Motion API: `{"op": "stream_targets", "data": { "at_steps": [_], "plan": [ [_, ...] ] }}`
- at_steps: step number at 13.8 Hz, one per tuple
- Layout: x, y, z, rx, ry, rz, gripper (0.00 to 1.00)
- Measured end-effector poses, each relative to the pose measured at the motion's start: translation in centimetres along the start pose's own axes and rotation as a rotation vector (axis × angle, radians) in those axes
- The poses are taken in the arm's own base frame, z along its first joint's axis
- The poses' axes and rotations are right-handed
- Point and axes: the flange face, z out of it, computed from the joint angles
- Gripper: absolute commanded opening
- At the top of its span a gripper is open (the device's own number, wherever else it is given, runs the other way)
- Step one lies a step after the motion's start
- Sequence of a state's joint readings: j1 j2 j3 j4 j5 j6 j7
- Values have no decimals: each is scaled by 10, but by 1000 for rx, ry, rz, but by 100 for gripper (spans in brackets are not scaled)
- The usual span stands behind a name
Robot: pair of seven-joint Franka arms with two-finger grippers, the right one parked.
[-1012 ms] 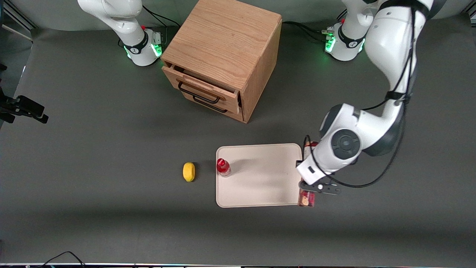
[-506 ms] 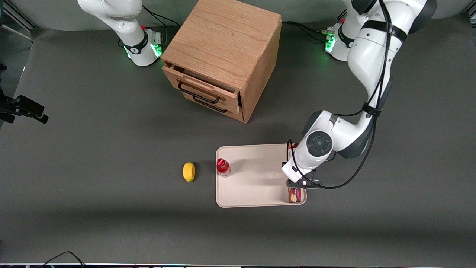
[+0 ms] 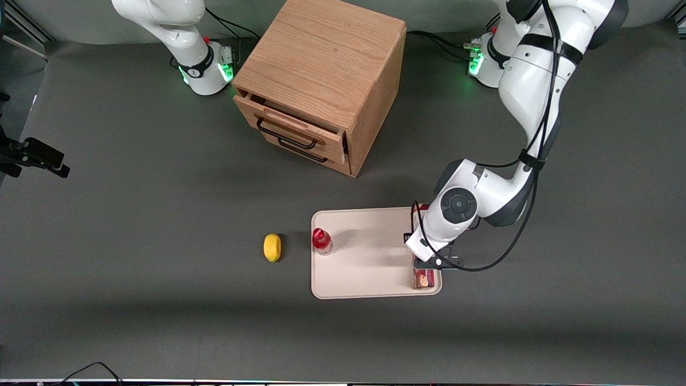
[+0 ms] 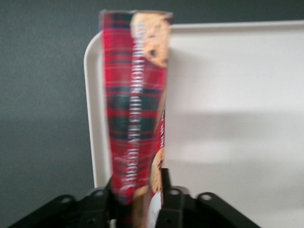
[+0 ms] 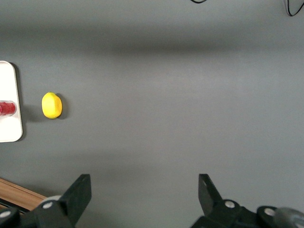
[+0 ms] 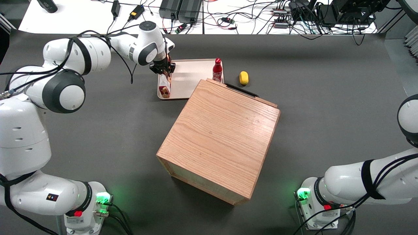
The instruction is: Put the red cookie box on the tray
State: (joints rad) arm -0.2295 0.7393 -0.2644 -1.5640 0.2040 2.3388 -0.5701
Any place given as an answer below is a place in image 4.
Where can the red tartan cookie box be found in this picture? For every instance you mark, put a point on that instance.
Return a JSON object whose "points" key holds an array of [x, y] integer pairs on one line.
{"points": [[135, 95]]}

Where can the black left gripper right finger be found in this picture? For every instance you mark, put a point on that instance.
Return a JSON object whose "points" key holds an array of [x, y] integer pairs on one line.
{"points": [[185, 211]]}

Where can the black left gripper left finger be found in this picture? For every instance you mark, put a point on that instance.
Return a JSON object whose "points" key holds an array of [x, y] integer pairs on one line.
{"points": [[90, 211]]}

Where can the beige plastic tray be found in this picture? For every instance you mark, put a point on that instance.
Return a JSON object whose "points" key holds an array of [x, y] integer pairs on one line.
{"points": [[237, 107]]}

